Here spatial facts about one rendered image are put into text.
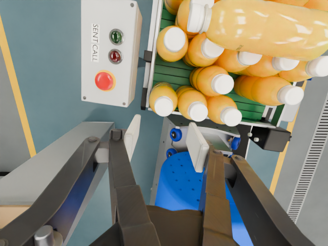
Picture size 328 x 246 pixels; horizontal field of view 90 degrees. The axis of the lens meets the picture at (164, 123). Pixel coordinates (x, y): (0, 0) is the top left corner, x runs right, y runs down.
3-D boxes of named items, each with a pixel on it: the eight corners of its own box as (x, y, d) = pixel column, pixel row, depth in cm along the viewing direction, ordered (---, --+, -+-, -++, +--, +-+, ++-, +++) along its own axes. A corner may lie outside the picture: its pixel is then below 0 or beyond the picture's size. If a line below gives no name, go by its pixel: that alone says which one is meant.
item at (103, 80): (96, 88, 34) (93, 89, 33) (96, 70, 33) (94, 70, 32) (113, 91, 35) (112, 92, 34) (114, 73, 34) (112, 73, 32)
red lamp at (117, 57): (109, 61, 33) (108, 61, 32) (110, 50, 32) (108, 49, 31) (120, 63, 33) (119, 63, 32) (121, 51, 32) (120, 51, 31)
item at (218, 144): (188, 136, 57) (195, 154, 45) (190, 130, 57) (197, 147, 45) (215, 140, 58) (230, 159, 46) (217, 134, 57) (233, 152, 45)
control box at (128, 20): (97, 93, 45) (80, 101, 35) (100, 9, 38) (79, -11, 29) (134, 99, 45) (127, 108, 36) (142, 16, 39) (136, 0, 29)
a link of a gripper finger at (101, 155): (118, 167, 14) (82, 163, 14) (129, 141, 19) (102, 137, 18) (119, 151, 13) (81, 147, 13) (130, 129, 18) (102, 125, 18)
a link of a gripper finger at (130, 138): (129, 164, 16) (121, 163, 16) (138, 135, 22) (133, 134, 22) (132, 135, 15) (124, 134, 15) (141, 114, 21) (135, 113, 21)
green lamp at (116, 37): (110, 42, 32) (109, 41, 31) (111, 30, 31) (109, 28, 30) (122, 44, 32) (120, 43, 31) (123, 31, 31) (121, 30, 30)
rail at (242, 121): (148, 107, 51) (148, 110, 49) (149, 105, 51) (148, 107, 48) (269, 125, 54) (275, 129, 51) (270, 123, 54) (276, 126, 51)
